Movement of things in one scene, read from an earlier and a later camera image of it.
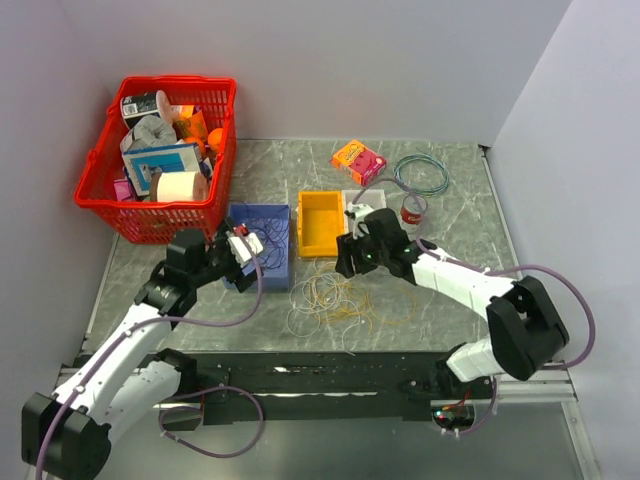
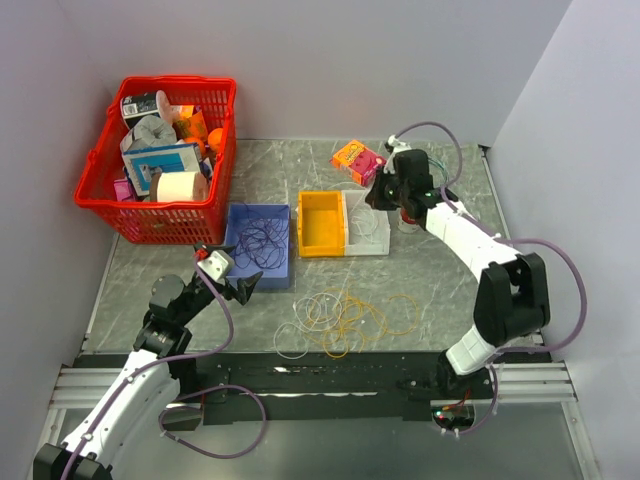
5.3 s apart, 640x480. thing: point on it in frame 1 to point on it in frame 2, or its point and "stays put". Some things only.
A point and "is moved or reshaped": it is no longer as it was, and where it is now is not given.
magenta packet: [122, 189] stays put
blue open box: [271, 225] stays put
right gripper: [348, 246] to [375, 198]
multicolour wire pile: [343, 302] is moved or reshaped
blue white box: [142, 164] stays put
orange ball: [215, 138] stays put
